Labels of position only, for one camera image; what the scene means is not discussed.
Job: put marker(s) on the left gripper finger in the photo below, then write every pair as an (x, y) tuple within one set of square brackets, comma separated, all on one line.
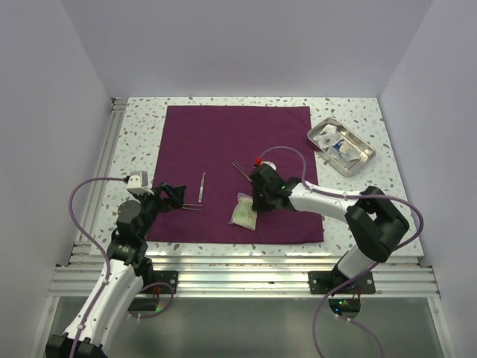
[(175, 201), (170, 190)]

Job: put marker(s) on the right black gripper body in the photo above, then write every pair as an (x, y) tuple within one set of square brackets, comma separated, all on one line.
[(264, 205)]

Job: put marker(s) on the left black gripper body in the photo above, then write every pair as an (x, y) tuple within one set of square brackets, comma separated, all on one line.
[(152, 204)]

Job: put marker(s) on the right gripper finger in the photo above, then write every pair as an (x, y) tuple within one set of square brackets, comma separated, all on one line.
[(259, 202), (273, 202)]

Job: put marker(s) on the thin dark tweezers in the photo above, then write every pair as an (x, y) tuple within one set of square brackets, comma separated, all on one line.
[(243, 172)]

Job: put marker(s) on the green gauze bag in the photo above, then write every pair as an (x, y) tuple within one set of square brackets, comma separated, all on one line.
[(243, 214)]

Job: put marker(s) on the clear pouch with small parts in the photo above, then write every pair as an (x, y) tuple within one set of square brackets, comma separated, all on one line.
[(327, 137)]

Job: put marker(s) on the clear bag blue white gloves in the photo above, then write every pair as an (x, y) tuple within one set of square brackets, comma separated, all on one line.
[(344, 151)]

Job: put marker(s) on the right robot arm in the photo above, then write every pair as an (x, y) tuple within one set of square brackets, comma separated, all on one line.
[(376, 224)]

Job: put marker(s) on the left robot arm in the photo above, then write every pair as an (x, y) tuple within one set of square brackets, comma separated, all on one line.
[(127, 271)]

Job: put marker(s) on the silver tweezers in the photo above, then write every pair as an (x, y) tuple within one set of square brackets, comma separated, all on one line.
[(202, 182)]

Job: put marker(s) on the purple cloth mat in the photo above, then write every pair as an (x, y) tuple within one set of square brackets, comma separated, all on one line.
[(199, 139)]

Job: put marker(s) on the metal tray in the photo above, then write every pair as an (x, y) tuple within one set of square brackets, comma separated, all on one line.
[(366, 151)]

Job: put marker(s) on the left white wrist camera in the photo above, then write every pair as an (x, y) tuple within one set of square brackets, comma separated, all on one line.
[(137, 183)]

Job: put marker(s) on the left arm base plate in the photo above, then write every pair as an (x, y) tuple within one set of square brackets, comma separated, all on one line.
[(163, 282)]

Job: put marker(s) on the aluminium frame rails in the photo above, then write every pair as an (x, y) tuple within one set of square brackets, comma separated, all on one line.
[(226, 271)]

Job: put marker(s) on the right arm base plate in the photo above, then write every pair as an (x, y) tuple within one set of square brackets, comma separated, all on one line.
[(322, 282)]

